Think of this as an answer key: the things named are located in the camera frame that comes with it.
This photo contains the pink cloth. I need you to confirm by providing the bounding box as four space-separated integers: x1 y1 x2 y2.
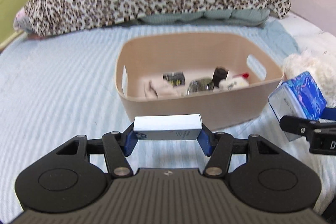
144 79 178 99

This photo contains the dark green snack packet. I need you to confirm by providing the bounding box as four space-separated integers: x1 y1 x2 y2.
186 77 214 95

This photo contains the white mattress pad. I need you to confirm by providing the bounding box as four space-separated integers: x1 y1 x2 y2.
269 12 335 58

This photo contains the small dark printed box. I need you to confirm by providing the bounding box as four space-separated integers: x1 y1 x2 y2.
163 72 185 87

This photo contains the blue patterned tissue pack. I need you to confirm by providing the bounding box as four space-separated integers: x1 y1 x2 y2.
268 72 327 141

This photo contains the white rectangular box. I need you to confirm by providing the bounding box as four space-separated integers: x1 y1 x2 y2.
133 114 203 140

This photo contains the beige plastic basket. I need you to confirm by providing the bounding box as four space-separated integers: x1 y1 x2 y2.
115 32 283 130

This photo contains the blue striped bed sheet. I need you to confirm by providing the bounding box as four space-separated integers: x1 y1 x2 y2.
1 20 335 223

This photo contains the white fluffy plush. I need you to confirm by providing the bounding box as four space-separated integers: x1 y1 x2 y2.
282 50 335 108

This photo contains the hello kitty plush toy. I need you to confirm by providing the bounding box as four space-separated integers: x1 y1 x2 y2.
218 73 249 91

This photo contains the light teal quilt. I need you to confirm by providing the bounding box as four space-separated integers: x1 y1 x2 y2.
139 9 270 27

